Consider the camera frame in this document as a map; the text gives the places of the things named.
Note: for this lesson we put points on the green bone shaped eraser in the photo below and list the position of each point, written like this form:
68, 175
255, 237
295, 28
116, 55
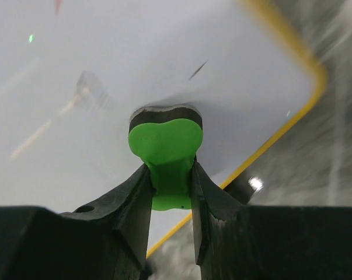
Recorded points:
167, 139

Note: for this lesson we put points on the yellow framed whiteboard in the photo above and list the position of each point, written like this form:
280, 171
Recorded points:
73, 74

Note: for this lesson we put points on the black right whiteboard foot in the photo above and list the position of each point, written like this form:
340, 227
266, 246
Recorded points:
240, 188

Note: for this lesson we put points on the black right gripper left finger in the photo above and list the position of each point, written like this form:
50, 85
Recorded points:
103, 239

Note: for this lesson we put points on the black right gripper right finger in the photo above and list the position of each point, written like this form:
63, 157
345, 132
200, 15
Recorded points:
236, 241

